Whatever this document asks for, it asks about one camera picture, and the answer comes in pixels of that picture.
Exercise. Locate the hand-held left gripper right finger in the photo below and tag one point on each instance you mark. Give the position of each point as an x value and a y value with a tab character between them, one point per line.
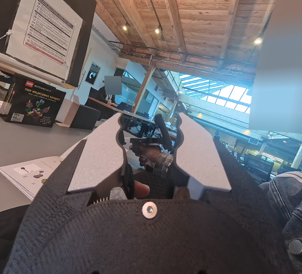
200	156

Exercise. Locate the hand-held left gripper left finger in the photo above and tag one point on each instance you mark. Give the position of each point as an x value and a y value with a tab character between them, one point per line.
99	156

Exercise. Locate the person's right forearm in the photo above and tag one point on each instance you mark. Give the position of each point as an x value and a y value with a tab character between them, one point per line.
164	163

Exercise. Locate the person's right hand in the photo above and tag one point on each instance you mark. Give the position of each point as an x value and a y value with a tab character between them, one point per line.
149	156

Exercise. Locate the person's left hand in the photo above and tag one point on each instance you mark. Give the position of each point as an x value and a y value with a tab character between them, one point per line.
141	190

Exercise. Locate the long wooden office table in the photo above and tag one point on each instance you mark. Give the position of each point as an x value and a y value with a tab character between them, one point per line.
132	114

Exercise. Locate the black cardboard box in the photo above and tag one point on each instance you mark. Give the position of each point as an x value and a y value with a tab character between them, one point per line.
87	118

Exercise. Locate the black laptop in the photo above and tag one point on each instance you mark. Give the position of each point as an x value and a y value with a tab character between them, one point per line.
123	106

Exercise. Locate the glass skylight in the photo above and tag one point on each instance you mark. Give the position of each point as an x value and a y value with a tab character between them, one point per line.
221	94

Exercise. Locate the white instruction booklet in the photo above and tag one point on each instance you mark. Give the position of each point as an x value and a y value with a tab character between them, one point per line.
23	175

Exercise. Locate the black toy flower box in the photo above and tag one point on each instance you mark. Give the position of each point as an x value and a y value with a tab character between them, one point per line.
35	104

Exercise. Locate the ceiling spot lamp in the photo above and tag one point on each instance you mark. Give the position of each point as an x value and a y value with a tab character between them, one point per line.
157	30
257	41
124	27

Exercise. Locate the black notice board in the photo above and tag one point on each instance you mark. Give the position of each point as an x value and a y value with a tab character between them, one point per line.
82	31

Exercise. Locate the white printed notice sheet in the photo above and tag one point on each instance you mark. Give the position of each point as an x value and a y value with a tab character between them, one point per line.
44	19

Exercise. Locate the wooden support post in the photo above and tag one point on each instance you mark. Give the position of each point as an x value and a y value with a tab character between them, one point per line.
145	85

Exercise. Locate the black wall sign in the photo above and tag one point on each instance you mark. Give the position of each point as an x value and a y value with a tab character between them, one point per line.
92	74

